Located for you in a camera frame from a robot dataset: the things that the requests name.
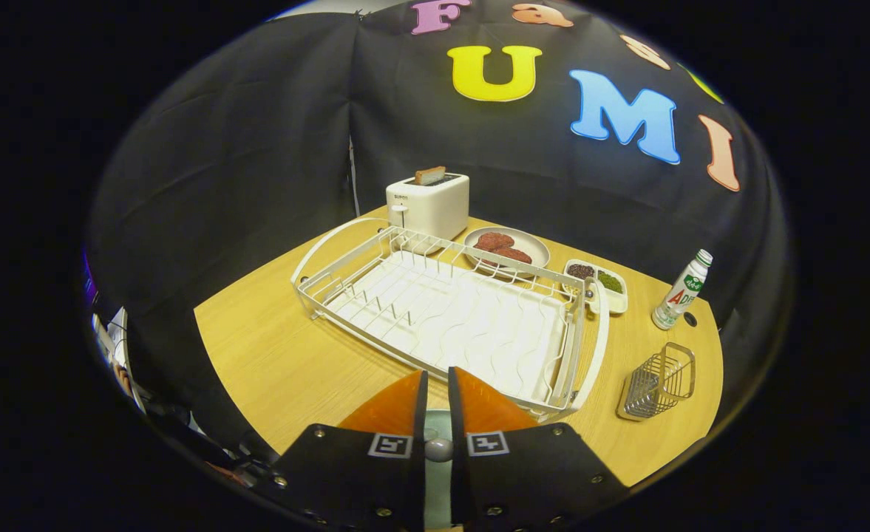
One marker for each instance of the white drink bottle green label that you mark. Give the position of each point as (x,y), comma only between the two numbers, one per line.
(678,299)

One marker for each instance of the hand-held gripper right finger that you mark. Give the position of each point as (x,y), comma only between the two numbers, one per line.
(458,488)

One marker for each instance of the pale green plate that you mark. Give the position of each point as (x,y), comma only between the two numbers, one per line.
(438,495)

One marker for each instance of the brown toast slice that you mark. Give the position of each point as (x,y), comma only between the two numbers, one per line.
(430,176)

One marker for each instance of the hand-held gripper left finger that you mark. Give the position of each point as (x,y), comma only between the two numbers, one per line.
(416,488)

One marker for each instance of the pile of green beans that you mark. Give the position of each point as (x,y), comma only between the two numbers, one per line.
(610,281)

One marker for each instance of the cream divided tray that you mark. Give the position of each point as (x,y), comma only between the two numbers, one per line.
(616,301)

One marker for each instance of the black backdrop cloth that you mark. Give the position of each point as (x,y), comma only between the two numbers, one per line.
(257,170)

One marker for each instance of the white toaster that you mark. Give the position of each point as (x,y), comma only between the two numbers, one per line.
(434,210)

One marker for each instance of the pile of dark red beans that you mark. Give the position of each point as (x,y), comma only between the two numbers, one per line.
(581,271)

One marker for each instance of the beige round dish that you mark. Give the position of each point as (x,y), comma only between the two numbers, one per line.
(531,247)

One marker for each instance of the red-brown meat piece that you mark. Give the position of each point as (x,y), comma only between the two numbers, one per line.
(512,256)
(494,241)

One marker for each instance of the white drip tray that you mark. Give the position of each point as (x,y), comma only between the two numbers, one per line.
(479,332)

